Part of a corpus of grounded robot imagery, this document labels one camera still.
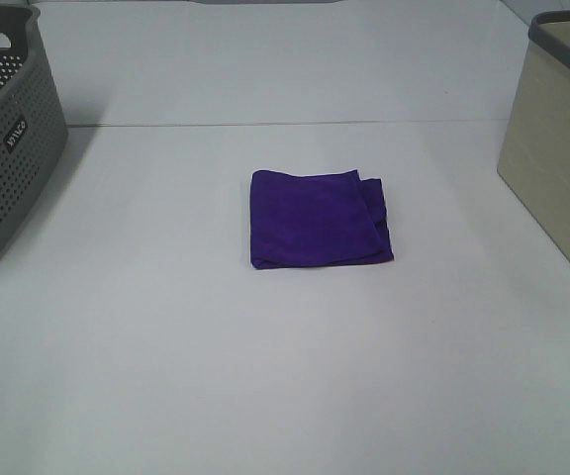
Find purple folded towel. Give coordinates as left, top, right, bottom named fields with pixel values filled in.
left=249, top=170, right=394, bottom=270

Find beige basket with grey rim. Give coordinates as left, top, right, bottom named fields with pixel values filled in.
left=497, top=10, right=570, bottom=262

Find grey perforated plastic basket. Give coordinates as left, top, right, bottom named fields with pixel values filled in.
left=0, top=4, right=68, bottom=256

